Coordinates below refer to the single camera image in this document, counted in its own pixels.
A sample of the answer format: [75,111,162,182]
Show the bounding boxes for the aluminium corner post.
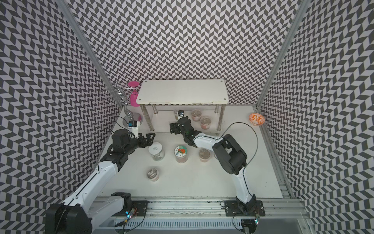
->
[56,0,123,108]
[255,0,311,109]

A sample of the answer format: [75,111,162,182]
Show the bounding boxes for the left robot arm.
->
[45,129,156,234]

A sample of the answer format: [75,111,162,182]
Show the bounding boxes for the red jar with printed lid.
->
[174,145,188,163]

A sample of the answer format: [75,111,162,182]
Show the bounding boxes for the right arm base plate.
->
[223,200,266,217]

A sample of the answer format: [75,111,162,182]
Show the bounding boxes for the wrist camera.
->
[128,121,138,129]
[177,110,185,119]

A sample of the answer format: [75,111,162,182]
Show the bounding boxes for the left aluminium corner post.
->
[56,0,123,108]

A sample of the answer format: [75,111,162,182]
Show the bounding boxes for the white two-tier shelf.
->
[136,80,229,132]

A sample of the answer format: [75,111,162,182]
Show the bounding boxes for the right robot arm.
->
[169,117,258,215]

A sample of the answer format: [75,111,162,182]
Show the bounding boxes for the clear cup orange contents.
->
[199,148,211,162]

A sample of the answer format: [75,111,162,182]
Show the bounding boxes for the white lid seed jar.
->
[148,142,165,161]

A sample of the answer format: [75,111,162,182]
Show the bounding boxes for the right aluminium corner post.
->
[255,0,311,109]

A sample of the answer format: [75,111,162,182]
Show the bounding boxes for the orange patterned bowl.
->
[249,113,266,126]

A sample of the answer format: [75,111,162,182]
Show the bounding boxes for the pink upside-down cup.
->
[128,81,140,107]

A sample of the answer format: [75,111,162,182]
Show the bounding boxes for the small cup red contents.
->
[146,167,160,182]

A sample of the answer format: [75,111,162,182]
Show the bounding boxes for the aluminium front rail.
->
[62,196,310,220]

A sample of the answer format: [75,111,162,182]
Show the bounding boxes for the small cup yellow label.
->
[173,110,179,120]

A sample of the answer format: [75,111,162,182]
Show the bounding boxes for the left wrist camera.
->
[128,121,138,129]

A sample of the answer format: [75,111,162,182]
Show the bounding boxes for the silver metal cup stand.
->
[108,82,143,127]

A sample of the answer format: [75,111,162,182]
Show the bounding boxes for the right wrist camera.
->
[177,110,185,119]

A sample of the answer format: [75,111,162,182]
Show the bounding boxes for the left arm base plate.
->
[113,200,149,217]

